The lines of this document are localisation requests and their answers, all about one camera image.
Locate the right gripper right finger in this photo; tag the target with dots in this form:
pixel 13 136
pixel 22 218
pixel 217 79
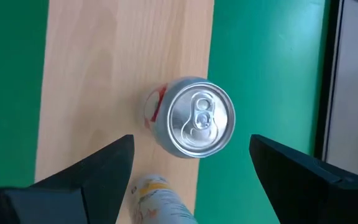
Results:
pixel 315 202

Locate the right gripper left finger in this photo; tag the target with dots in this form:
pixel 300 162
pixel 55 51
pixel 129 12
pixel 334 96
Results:
pixel 57 205

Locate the slim white can dark top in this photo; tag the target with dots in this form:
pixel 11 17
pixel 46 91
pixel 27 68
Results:
pixel 160 205

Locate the silver can red print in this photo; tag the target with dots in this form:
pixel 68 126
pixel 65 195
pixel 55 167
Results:
pixel 197 118

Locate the green table mat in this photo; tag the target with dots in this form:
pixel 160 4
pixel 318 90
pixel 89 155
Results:
pixel 259 77

